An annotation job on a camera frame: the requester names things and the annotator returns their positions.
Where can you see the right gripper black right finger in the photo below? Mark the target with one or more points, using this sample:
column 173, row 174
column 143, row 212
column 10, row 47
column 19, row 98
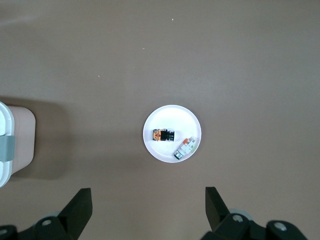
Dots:
column 220, row 220

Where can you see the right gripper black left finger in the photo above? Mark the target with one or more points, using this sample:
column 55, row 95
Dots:
column 72, row 215

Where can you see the white lidded storage box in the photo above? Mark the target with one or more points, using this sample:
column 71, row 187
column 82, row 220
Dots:
column 21, row 140

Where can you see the pale pink round plate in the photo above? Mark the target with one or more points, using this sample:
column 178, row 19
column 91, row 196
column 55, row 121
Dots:
column 172, row 117

